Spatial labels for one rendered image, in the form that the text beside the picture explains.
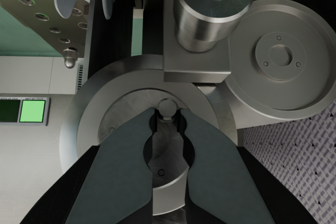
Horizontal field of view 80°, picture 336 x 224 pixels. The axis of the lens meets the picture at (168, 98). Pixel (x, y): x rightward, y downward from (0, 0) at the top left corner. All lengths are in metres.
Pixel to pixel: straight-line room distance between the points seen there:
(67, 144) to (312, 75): 0.23
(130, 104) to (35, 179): 0.45
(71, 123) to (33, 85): 3.27
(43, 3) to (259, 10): 0.34
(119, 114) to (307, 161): 0.22
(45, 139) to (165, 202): 0.44
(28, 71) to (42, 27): 3.06
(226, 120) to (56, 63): 3.28
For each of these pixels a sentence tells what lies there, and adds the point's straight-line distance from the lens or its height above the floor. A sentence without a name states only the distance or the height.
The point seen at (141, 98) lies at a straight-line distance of 0.16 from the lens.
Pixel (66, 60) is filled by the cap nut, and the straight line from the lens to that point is 0.57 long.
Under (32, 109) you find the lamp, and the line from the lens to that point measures 0.59.
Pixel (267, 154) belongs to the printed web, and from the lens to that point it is 0.36.
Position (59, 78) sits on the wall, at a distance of 3.30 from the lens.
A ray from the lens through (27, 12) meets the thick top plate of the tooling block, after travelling 0.47.
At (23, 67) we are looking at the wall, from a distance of 3.61.
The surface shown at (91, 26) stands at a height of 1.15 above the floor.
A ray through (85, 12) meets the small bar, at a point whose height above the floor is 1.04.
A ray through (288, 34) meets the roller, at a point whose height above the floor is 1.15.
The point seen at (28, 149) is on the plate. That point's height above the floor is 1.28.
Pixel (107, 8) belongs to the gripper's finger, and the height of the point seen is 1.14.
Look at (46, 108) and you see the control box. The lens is 0.57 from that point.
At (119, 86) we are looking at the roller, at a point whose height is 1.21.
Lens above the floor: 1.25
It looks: 12 degrees down
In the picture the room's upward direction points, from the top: 180 degrees counter-clockwise
